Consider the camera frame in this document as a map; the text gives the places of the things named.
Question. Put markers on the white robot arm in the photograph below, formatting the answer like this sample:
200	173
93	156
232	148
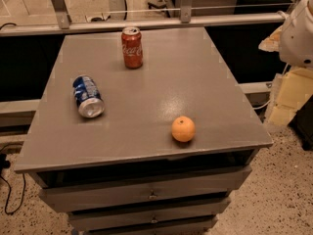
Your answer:
296	49

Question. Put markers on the grey drawer cabinet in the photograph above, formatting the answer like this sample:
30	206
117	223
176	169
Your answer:
122	172

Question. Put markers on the orange fruit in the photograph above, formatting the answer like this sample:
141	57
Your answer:
183	129

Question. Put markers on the blue pepsi can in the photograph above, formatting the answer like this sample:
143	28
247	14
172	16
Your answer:
87	97

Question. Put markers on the red coca-cola can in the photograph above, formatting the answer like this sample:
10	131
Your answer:
132	47

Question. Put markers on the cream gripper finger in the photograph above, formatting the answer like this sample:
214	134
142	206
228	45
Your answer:
289	93

